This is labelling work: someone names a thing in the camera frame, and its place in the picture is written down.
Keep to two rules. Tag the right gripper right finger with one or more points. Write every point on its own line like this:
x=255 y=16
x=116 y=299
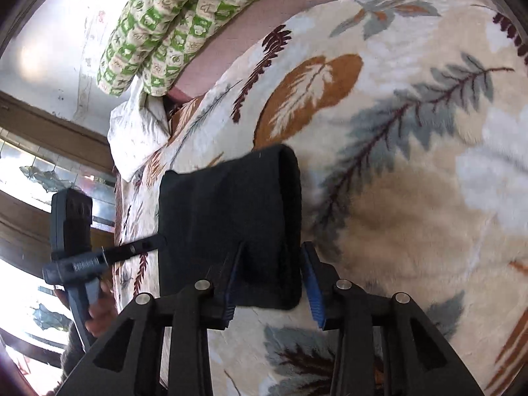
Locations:
x=417 y=359

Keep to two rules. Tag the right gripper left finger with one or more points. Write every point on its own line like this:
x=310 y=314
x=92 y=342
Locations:
x=160 y=346

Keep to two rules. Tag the black pants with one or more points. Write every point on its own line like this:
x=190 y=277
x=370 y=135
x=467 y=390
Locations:
x=250 y=206

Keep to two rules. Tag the person left hand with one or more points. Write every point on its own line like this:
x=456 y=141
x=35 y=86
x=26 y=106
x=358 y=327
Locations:
x=103 y=312

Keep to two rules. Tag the stained glass wooden door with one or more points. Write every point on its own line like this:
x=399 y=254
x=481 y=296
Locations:
x=41 y=154

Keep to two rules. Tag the white floral pillow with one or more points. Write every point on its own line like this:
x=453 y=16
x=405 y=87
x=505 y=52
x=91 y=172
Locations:
x=137 y=129

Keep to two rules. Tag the leaf pattern fleece blanket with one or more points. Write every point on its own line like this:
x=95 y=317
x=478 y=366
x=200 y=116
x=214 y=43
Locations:
x=409 y=122

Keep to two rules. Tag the green patterned folded quilt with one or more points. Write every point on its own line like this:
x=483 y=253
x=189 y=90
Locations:
x=155 y=40

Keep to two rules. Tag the pink bed sheet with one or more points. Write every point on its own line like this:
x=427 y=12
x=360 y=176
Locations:
x=252 y=24

